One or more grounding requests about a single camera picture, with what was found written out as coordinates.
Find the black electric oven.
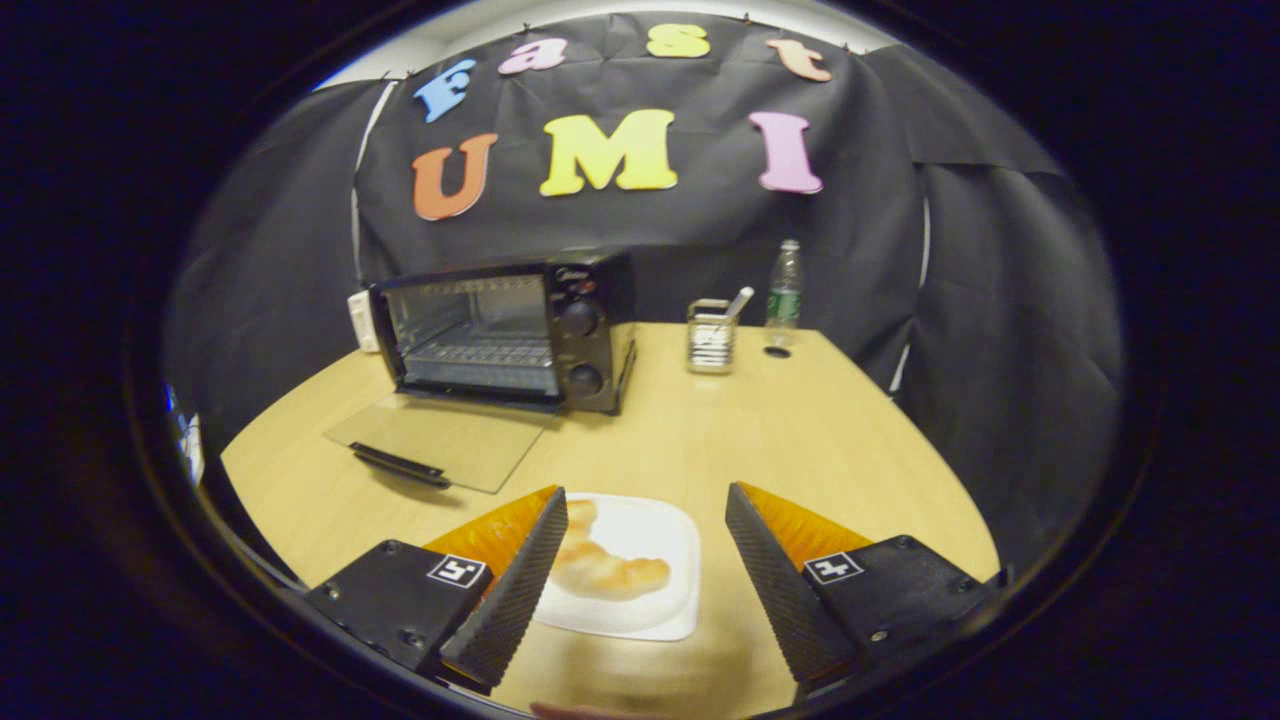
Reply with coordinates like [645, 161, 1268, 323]
[323, 248, 638, 496]

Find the white square plate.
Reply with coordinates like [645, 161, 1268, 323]
[530, 492, 701, 642]

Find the golden croissant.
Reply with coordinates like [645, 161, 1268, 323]
[548, 500, 671, 601]

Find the white toaster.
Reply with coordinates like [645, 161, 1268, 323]
[347, 290, 382, 353]

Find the black backdrop cloth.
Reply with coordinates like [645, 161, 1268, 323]
[165, 12, 1126, 571]

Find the clear plastic water bottle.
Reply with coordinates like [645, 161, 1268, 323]
[765, 239, 804, 331]

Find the metal cutlery holder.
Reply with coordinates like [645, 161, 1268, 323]
[686, 298, 739, 375]

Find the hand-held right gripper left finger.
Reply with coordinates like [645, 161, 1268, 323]
[305, 486, 569, 691]

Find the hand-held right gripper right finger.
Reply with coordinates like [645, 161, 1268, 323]
[725, 482, 1006, 696]

